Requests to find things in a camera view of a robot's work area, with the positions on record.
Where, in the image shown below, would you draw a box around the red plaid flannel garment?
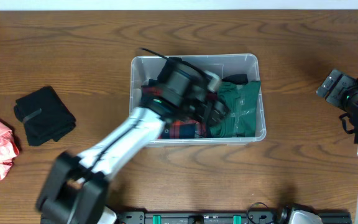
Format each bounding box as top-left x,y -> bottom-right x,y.
140,85 -> 209,140

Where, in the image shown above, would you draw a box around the clear plastic storage bin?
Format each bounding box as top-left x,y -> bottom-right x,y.
128,53 -> 267,147

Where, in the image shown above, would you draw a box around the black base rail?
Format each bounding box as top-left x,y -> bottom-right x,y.
115,202 -> 352,224

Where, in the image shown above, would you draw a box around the black garment pile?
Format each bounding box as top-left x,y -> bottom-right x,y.
147,56 -> 249,94

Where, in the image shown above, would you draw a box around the green garment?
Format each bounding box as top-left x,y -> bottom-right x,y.
210,81 -> 261,138

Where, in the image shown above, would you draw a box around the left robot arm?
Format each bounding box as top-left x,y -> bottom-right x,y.
35,58 -> 229,224

